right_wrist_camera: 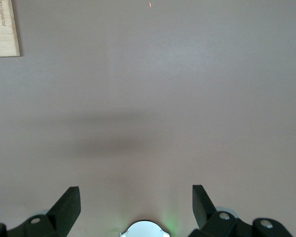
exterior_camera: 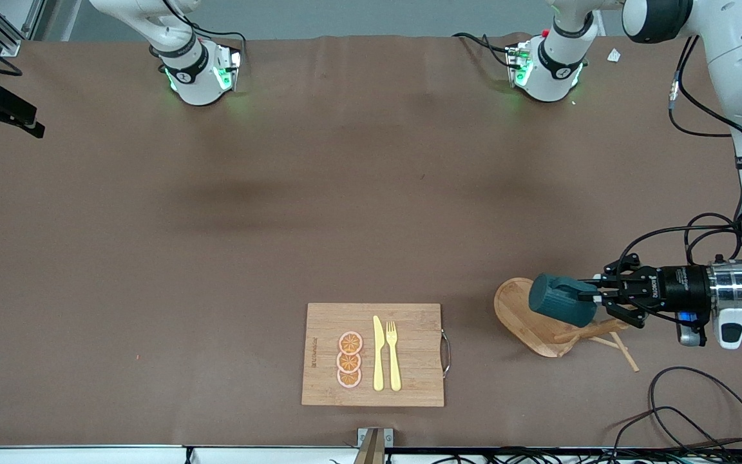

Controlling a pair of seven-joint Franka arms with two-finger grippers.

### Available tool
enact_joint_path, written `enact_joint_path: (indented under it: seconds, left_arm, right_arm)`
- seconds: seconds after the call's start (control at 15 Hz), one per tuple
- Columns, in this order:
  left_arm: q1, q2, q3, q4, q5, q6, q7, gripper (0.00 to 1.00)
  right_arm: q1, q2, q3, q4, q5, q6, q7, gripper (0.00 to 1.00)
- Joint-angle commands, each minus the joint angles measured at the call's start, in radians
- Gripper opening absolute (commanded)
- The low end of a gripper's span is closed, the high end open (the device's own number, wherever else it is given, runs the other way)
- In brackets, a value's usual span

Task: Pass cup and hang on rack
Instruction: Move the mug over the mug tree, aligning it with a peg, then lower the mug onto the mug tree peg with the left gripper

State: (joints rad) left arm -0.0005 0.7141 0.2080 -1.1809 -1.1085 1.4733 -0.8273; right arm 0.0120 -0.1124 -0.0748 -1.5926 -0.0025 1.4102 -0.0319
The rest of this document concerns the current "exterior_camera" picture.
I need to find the dark green cup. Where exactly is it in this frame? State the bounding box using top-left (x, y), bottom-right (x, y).
top-left (528, 273), bottom-right (599, 328)

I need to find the wooden mug tree rack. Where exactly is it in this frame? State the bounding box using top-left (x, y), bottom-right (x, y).
top-left (493, 277), bottom-right (640, 373)

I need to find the bamboo cutting board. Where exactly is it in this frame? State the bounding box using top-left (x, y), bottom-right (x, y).
top-left (301, 303), bottom-right (452, 408)

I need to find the yellow plastic fork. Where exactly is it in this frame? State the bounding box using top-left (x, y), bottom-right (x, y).
top-left (386, 321), bottom-right (403, 392)

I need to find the yellow plastic knife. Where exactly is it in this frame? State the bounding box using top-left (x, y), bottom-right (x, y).
top-left (372, 315), bottom-right (385, 392)

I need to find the brown table cover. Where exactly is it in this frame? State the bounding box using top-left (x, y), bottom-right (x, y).
top-left (0, 32), bottom-right (742, 449)

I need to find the black looped cable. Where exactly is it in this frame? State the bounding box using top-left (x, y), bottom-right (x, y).
top-left (614, 406), bottom-right (726, 464)
top-left (648, 366), bottom-right (742, 452)

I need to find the black cable along table edge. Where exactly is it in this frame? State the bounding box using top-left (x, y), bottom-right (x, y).
top-left (387, 447), bottom-right (742, 464)

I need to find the black right arm base cable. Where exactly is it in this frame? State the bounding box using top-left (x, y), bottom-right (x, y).
top-left (162, 0), bottom-right (247, 65)

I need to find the black arm base cable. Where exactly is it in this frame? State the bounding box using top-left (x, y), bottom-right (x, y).
top-left (452, 32), bottom-right (517, 68)
top-left (162, 0), bottom-right (247, 65)

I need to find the metal table bracket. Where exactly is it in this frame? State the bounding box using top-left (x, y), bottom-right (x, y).
top-left (357, 427), bottom-right (394, 449)

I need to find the black left arm base cable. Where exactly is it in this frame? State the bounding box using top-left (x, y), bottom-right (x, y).
top-left (452, 32), bottom-right (517, 68)

